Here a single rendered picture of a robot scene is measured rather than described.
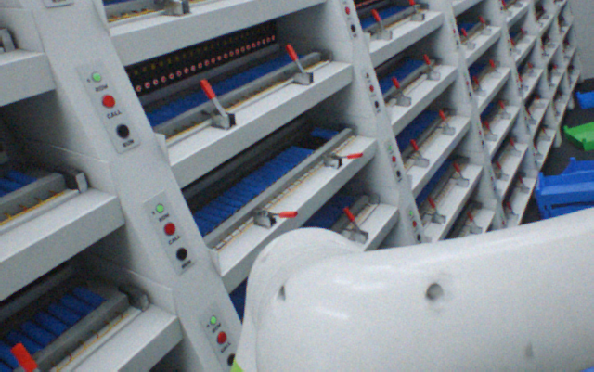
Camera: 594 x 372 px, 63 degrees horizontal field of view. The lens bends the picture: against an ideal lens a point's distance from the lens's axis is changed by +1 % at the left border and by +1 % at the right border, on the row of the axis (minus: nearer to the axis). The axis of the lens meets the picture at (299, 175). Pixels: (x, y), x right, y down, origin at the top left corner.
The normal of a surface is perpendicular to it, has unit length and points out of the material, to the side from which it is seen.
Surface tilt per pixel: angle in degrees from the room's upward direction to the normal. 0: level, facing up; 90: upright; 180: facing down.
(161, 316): 20
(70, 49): 90
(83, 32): 90
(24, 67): 110
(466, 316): 56
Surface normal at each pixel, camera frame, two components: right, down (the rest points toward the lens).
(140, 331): -0.05, -0.88
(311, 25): -0.53, 0.43
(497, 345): 0.21, -0.04
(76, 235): 0.84, 0.22
